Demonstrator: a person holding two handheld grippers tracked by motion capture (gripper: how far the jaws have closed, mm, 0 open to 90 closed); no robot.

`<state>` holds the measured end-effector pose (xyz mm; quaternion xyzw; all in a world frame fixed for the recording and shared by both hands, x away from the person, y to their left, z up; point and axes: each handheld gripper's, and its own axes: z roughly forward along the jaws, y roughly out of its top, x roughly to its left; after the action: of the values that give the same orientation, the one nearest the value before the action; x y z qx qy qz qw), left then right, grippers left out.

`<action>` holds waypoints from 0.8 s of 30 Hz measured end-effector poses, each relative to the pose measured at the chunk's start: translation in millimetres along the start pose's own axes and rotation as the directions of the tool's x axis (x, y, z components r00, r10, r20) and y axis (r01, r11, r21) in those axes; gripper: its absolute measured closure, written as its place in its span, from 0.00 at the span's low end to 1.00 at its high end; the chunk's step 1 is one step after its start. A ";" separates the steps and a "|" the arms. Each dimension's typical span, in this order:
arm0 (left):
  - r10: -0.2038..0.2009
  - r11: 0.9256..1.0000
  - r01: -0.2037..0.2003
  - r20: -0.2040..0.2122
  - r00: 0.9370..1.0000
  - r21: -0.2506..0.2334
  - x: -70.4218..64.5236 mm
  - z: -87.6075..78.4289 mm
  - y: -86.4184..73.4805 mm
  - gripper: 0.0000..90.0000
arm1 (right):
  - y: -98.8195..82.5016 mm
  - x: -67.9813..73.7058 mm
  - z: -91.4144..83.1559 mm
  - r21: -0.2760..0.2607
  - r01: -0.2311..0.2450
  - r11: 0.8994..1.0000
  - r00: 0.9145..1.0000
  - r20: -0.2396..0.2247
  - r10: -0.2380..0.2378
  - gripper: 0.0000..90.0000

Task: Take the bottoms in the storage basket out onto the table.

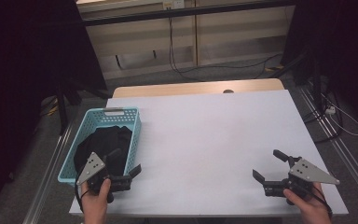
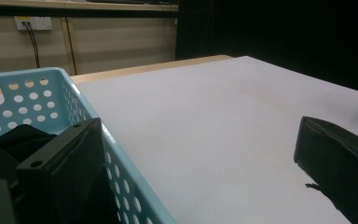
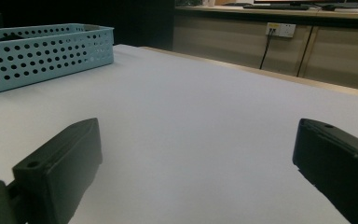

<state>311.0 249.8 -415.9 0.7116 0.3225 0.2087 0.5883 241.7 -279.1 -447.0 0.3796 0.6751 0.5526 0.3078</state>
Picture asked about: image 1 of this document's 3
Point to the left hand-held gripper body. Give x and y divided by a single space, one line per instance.
93 168

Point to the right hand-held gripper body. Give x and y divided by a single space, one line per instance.
304 174

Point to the black shorts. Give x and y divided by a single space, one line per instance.
99 143

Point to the light blue plastic basket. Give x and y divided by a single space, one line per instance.
105 119

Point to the person's right hand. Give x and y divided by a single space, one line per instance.
313 208

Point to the person's left hand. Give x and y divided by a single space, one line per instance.
94 208

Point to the black tripod stand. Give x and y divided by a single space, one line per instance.
62 109

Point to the grey table grommet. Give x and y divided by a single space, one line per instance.
228 91

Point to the black metal stand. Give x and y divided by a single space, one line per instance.
315 77

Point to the beige cabinet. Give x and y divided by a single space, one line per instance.
230 40

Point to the narrow black curtain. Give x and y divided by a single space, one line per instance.
348 46

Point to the wide black curtain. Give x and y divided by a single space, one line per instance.
18 62

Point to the black metal bar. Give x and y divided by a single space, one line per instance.
199 11

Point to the aluminium rail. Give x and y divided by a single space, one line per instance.
46 180
338 146

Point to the white wall socket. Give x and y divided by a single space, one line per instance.
174 4

